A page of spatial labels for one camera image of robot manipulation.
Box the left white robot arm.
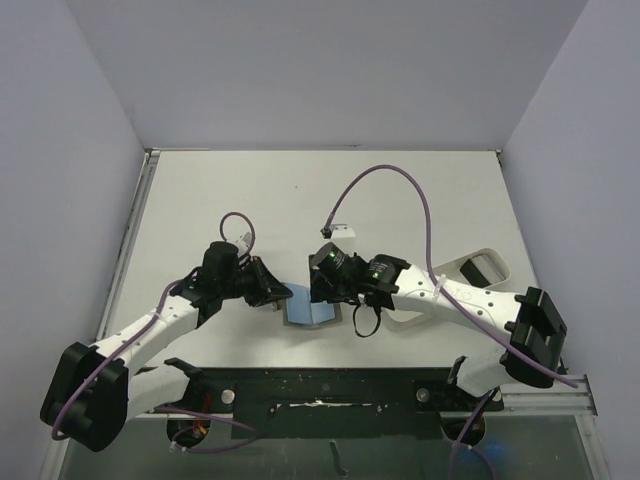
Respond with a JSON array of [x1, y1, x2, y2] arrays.
[[40, 241, 293, 452]]

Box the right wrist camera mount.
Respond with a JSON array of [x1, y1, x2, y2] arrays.
[[320, 223, 356, 243]]

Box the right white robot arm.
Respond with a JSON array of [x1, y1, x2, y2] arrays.
[[309, 242, 577, 409]]

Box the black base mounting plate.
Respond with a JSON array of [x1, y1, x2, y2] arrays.
[[170, 368, 479, 440]]

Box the grey card holder wallet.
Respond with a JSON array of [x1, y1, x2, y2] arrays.
[[277, 283, 342, 330]]

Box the aluminium rail frame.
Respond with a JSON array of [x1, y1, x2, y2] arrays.
[[83, 151, 586, 428]]

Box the white plastic tray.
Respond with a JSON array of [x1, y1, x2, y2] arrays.
[[384, 248, 511, 331]]

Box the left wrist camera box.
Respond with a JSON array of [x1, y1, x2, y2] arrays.
[[233, 232, 255, 257]]

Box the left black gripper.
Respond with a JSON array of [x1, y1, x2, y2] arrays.
[[219, 255, 292, 307]]

